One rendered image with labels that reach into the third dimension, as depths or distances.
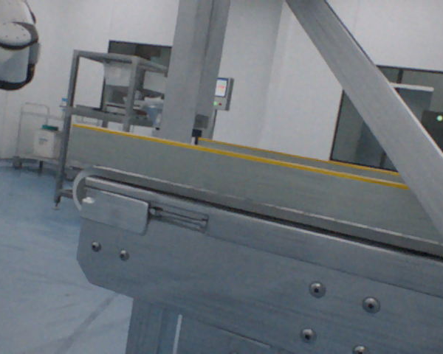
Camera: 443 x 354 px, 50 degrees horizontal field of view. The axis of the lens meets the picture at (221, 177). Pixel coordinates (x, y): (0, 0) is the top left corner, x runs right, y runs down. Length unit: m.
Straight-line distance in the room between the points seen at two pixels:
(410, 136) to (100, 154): 0.27
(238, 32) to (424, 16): 2.16
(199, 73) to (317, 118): 5.06
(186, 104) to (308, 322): 0.43
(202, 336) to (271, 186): 0.17
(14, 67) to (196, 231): 0.79
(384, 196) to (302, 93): 5.48
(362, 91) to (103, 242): 0.27
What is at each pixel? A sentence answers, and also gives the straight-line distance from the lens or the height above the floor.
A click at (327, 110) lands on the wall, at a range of 5.74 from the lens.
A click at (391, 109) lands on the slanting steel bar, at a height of 1.03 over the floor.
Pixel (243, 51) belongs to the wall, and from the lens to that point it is 6.13.
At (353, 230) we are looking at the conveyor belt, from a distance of 0.38.
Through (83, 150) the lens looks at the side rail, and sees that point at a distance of 0.46.
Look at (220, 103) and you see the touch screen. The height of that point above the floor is 1.18.
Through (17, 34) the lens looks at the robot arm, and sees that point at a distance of 1.11.
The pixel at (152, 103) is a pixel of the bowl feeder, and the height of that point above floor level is 1.10.
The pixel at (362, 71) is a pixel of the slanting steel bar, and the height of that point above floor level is 1.05.
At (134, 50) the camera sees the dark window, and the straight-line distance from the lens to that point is 6.86.
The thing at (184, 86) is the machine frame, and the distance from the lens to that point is 0.73.
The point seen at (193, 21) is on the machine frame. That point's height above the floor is 1.15.
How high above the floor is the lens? 1.00
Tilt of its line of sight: 6 degrees down
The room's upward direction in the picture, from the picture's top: 10 degrees clockwise
